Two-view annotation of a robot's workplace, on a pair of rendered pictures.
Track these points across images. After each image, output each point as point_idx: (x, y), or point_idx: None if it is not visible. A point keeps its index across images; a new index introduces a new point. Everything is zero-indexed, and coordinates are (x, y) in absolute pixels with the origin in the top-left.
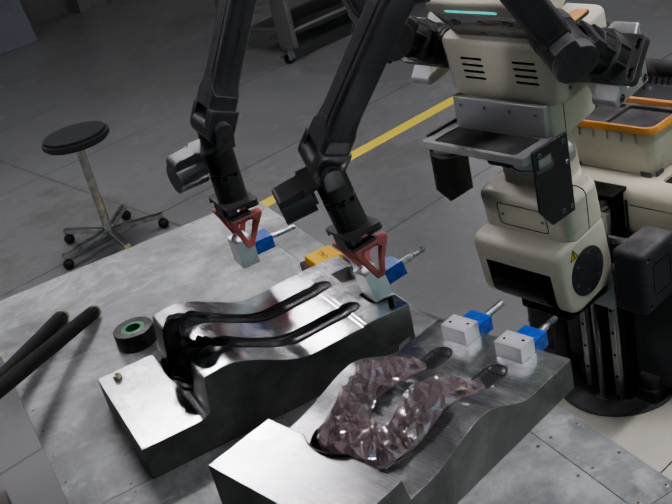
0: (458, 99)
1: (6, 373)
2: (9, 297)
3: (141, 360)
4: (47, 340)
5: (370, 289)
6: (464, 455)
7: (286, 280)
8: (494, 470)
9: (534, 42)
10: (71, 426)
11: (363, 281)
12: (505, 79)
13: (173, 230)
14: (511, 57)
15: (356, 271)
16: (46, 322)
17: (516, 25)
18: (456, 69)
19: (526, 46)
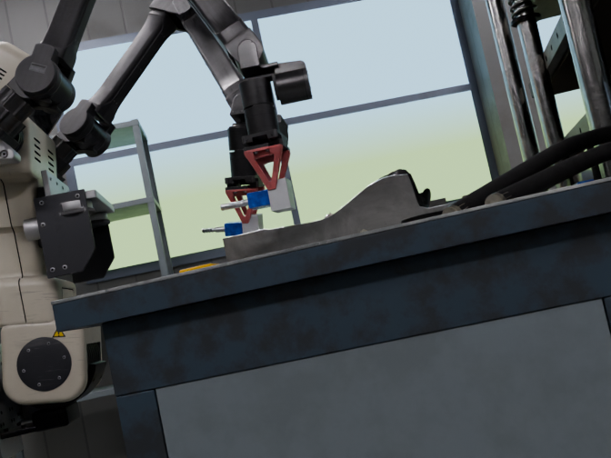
0: (48, 174)
1: (553, 144)
2: (579, 184)
3: (439, 205)
4: (513, 168)
5: (263, 225)
6: None
7: (279, 227)
8: None
9: (94, 121)
10: None
11: (261, 220)
12: (45, 164)
13: (225, 263)
14: (47, 145)
15: (257, 214)
16: (515, 184)
17: (56, 117)
18: (32, 149)
19: (50, 138)
